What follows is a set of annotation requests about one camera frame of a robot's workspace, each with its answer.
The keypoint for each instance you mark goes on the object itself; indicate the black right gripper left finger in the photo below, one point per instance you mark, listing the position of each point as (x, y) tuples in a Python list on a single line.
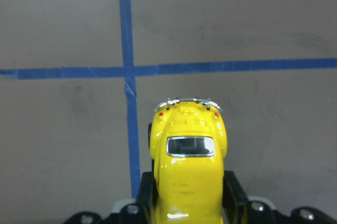
[(146, 198)]

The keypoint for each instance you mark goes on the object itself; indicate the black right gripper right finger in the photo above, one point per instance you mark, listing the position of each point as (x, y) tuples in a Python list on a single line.
[(235, 200)]

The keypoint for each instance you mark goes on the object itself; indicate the yellow beetle toy car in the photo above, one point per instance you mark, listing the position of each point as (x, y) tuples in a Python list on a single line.
[(188, 144)]

